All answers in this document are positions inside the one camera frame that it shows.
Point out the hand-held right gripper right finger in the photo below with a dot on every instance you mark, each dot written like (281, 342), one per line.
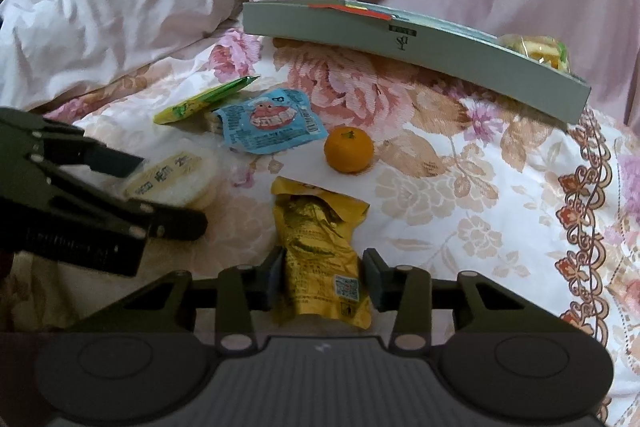
(374, 281)

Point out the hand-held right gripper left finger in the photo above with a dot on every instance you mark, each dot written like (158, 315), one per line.
(272, 281)

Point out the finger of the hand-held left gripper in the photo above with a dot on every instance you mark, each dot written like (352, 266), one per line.
(175, 224)
(117, 164)

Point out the white round cake packet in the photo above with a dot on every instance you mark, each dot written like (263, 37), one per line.
(180, 179)

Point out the gold foil snack packet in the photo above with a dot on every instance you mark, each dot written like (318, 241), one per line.
(315, 247)

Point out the green yellow snack packet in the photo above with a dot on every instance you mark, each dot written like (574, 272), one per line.
(200, 102)

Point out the light blue cartoon snack packet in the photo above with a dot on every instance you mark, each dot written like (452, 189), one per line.
(270, 122)

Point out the grey shallow cardboard box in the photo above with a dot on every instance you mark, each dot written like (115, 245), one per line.
(400, 44)

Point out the red orange snack packet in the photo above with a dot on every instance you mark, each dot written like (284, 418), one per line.
(327, 6)

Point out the sliced bread packet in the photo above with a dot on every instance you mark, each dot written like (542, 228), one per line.
(537, 49)

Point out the small clear cracker packet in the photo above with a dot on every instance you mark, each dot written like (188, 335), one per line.
(214, 122)

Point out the floral bedsheet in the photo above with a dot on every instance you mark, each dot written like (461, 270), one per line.
(450, 207)

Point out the orange tangerine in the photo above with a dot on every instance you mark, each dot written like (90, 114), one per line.
(349, 151)

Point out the pale pink quilt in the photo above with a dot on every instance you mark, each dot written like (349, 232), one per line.
(110, 22)

